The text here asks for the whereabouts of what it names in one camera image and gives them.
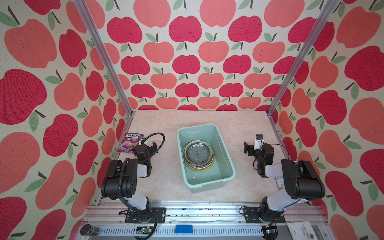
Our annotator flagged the right aluminium frame post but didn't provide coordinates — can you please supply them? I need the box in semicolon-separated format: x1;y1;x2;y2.
267;0;339;119

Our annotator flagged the aluminium frame post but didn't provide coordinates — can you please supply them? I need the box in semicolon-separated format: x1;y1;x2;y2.
74;0;134;118
267;0;339;119

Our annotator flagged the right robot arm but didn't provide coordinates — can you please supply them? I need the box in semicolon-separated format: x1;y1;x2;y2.
242;140;326;223

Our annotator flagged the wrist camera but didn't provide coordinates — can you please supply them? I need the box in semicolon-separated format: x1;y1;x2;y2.
137;135;147;146
254;134;264;150

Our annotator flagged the white paper sheet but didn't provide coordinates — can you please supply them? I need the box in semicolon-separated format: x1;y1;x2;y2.
287;221;318;240

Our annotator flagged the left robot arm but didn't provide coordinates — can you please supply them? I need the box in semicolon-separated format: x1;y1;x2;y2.
101;142;158;217

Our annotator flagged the black cylindrical knob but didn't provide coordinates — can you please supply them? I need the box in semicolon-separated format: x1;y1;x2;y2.
80;224;101;237

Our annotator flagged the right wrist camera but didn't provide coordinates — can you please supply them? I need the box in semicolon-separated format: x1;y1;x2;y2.
254;134;264;150

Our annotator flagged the clear glass plate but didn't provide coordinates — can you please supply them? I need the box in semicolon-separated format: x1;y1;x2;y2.
184;140;214;167

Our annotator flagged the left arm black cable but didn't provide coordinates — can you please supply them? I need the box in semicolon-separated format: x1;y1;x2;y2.
118;132;166;217

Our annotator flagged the mint green plastic bin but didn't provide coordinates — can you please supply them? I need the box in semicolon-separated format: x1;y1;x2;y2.
177;124;236;193

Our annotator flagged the blue label block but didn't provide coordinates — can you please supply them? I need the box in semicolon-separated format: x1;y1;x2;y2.
175;225;193;234

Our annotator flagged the purple candy bag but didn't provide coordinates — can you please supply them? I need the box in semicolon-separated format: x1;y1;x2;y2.
118;133;143;154

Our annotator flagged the left aluminium frame post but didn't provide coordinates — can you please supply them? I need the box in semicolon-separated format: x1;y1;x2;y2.
74;0;134;118

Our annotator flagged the green snack packet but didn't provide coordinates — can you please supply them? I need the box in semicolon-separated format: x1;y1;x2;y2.
276;178;285;190

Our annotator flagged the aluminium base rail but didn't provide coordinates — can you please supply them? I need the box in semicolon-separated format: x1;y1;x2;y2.
74;199;336;240

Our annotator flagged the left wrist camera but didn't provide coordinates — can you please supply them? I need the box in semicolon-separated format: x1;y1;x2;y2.
137;135;147;146

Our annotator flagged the yellow polka dot plate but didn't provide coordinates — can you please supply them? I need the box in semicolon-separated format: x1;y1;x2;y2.
185;153;215;171

